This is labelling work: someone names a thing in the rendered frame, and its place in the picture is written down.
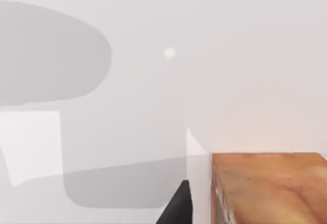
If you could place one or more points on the orange wooden block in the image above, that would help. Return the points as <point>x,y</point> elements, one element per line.
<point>268,190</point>

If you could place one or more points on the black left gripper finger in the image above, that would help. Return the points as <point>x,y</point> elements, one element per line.
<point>180,206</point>

